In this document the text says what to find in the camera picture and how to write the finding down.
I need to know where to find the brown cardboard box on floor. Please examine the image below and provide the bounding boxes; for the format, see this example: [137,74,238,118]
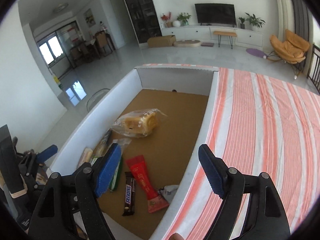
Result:
[147,35,176,48]

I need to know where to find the purple round mat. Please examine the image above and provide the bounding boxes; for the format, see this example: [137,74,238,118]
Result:
[246,48,267,59]

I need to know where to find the dark wooden chair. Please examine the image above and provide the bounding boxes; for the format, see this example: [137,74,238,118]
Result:
[308,44,320,93]

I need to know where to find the red flower arrangement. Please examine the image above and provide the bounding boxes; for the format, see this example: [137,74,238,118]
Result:
[161,12,172,28]

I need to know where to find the bagged sliced bread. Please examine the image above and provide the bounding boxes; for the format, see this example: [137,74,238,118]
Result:
[111,108,168,138]

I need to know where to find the white curtain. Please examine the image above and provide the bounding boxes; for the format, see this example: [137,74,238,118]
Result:
[277,0,295,42]

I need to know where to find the potted green plant right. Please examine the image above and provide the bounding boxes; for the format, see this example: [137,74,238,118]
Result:
[245,12,266,32]

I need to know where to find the green snack packet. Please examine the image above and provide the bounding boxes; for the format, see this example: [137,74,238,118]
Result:
[109,157,123,192]

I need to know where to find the grey triangular snack packet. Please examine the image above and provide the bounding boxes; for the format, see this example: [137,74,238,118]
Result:
[158,185,179,204]

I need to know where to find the black television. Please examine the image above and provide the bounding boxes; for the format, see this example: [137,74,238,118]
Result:
[195,3,236,26]

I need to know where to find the small potted plant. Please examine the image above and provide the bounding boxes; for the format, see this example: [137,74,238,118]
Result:
[238,17,246,29]

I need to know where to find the dark glass cabinet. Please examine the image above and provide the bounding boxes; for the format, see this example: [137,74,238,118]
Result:
[124,0,162,44]

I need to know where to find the red snack packet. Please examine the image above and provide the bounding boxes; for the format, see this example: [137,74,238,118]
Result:
[125,155,169,213]

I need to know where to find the rice cracker pack beige green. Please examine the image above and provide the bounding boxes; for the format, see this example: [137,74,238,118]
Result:
[77,148,93,168]

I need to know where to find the orange lounge chair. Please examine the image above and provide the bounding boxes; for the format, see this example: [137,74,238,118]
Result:
[264,29,310,80]

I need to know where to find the white cardboard box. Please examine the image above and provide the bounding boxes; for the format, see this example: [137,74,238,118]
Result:
[50,64,220,239]

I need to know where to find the black Snickers bar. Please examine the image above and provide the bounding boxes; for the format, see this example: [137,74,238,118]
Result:
[122,172,136,216]

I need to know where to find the striped orange white tablecloth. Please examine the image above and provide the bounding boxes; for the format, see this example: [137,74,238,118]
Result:
[137,64,319,230]

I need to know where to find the wooden stool hairpin legs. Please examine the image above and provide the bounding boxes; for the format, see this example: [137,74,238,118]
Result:
[213,30,238,49]

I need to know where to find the clear bag brown cookies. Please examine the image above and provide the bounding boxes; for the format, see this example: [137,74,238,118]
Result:
[93,129,112,158]

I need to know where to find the green plant white vase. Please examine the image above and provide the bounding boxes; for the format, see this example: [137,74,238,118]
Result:
[172,12,191,28]

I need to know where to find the white TV cabinet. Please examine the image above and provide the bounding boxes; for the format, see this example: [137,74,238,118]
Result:
[161,25,264,49]

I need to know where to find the person's right hand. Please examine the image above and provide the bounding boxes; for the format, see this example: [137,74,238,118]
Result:
[169,232,184,240]

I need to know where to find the dining table with chairs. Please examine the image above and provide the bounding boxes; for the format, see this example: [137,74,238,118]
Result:
[69,31,116,64]

